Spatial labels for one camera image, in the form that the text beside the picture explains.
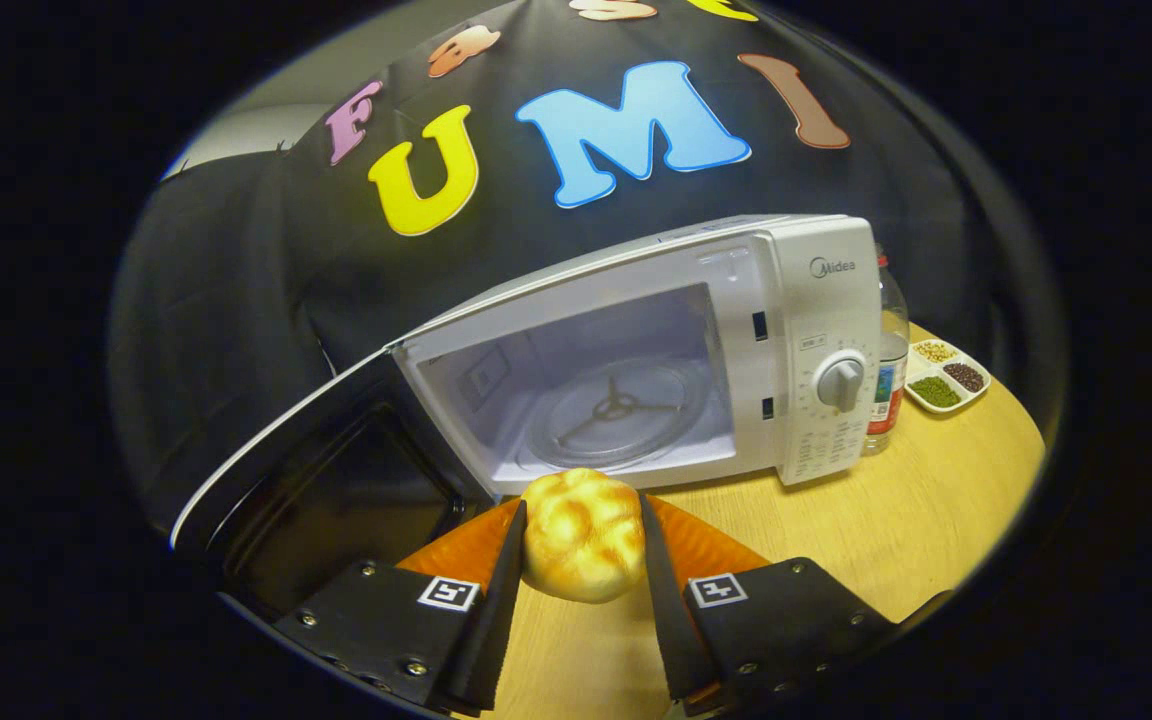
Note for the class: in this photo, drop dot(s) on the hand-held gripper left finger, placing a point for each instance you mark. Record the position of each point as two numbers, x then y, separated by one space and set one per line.
496 630

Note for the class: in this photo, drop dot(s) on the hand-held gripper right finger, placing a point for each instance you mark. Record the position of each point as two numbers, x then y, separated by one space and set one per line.
671 630

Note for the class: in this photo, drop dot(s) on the golden bread bun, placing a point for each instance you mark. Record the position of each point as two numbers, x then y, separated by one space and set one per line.
584 535

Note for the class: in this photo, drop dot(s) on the white microwave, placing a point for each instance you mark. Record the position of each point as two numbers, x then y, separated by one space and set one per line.
746 380

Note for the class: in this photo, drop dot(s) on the clear plastic water bottle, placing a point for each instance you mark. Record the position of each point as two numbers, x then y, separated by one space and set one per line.
891 350

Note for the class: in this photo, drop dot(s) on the white divided bean dish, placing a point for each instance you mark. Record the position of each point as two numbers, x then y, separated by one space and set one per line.
946 378

